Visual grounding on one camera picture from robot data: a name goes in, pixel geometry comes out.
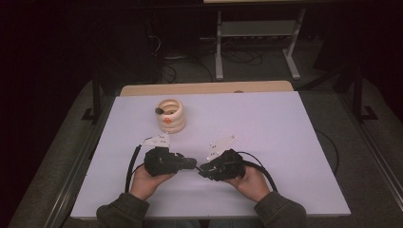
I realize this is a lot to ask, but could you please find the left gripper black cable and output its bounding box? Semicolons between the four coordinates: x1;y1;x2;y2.
125;144;146;194

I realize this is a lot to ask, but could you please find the person's left hand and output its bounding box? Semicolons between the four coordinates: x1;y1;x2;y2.
129;164;176;202

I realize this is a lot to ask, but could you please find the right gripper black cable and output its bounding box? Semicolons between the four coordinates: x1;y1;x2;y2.
237;150;278;193

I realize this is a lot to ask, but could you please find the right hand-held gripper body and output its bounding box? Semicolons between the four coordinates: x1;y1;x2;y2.
206;135;246;182

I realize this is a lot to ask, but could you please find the black metal stand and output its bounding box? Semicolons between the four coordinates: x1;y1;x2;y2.
81;70;103;125
352;67;379;124

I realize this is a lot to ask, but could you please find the person's right hand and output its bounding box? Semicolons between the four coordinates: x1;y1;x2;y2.
224;165;272;204

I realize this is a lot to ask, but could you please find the white metal desk frame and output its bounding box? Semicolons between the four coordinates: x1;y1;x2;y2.
214;9;307;82

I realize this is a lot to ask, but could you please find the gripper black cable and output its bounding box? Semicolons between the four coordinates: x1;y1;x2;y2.
125;144;146;194
237;150;278;193

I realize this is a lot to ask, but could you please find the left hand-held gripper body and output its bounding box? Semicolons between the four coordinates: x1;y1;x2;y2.
141;132;179;178

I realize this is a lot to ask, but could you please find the cream ringed brush holder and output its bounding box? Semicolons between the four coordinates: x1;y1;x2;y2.
154;98;187;134

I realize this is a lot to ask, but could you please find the thin black floor cable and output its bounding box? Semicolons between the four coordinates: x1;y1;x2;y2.
315;128;340;176

